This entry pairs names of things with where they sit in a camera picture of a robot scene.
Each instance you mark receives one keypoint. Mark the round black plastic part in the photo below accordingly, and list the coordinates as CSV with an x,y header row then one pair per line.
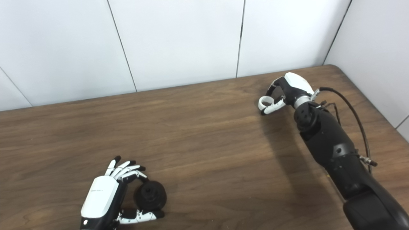
x,y
151,196

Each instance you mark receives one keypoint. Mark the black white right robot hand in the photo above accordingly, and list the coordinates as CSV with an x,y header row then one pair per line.
x,y
294,88

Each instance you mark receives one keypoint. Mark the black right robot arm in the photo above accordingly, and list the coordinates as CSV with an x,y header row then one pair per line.
x,y
332,143

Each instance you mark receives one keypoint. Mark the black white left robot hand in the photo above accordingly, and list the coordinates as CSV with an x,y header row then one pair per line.
x,y
100,198

